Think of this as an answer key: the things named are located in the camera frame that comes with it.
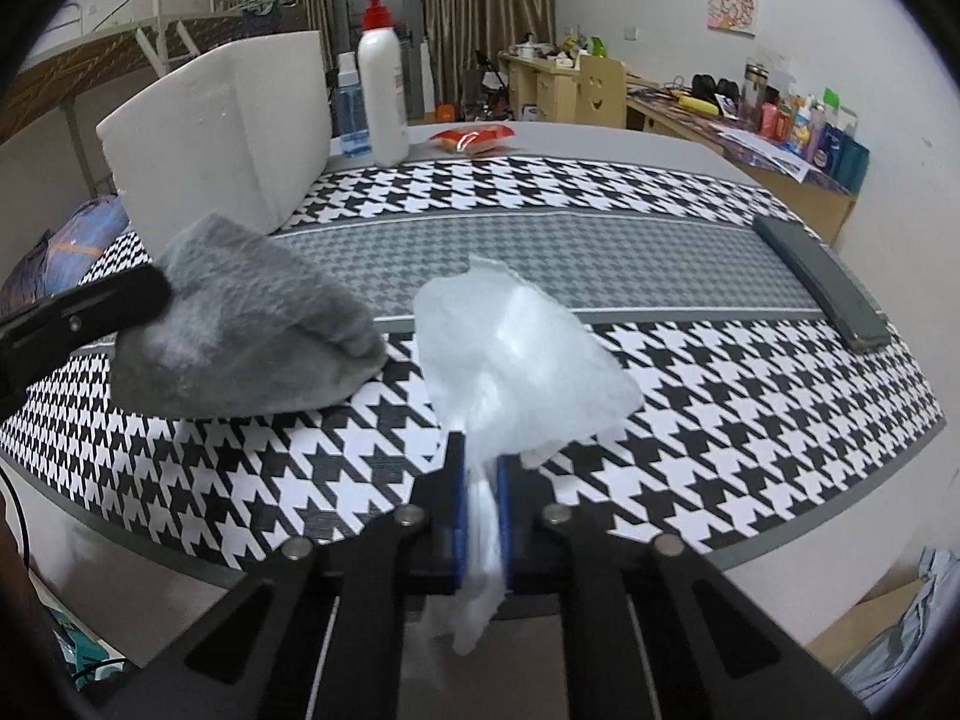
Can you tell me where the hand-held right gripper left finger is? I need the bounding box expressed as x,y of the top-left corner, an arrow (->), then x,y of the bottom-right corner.
97,431 -> 470,720

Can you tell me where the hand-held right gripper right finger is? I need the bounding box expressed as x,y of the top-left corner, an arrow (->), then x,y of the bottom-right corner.
495,454 -> 871,720

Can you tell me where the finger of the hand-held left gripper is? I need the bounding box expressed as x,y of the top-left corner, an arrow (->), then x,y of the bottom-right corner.
0,264 -> 173,410

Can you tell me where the white tissue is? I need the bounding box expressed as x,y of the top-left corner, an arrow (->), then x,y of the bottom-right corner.
412,255 -> 644,657

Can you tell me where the grey cloth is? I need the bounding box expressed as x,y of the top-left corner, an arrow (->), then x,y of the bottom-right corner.
112,214 -> 387,417

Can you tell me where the white foam box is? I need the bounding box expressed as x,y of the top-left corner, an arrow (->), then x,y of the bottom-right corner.
96,31 -> 335,260

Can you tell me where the blue patterned quilt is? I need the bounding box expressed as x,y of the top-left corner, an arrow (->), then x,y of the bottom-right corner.
0,195 -> 128,308

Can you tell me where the black-white houndstooth tablecloth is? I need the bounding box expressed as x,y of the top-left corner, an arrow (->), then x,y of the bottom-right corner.
0,154 -> 946,575

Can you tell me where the white metal bunk bed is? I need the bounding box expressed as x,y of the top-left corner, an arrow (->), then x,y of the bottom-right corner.
0,0 -> 308,196

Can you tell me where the clear blue bottle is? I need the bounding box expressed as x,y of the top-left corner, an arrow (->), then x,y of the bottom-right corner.
330,52 -> 372,158

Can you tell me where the red snack packet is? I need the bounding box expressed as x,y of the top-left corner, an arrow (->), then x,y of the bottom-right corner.
429,124 -> 517,155

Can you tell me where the white red-pump lotion bottle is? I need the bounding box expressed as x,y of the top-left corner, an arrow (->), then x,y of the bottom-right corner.
345,0 -> 410,167

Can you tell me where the black phone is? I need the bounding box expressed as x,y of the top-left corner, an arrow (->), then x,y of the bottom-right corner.
752,214 -> 890,352

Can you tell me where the cardboard box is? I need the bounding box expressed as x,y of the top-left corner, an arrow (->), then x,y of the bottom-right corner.
806,577 -> 931,668

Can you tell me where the wooden smiley-face chair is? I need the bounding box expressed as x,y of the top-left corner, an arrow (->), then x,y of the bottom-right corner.
574,54 -> 627,128

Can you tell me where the wooden desk with patterned cover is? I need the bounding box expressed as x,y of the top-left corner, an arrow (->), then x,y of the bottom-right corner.
626,86 -> 860,245

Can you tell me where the white printed paper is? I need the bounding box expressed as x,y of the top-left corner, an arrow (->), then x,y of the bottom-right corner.
716,124 -> 815,181

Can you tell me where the light blue cloth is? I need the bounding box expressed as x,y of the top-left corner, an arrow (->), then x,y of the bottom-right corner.
832,547 -> 960,698

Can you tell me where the black bag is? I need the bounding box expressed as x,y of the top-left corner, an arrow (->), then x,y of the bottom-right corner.
690,73 -> 740,102

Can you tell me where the group of toiletry bottles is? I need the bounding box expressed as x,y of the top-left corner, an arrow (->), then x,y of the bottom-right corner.
742,56 -> 871,192

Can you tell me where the black cable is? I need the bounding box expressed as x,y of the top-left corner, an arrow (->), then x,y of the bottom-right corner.
0,457 -> 31,586

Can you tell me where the pink cartoon wall poster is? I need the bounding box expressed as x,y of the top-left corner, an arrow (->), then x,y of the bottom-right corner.
705,0 -> 760,37

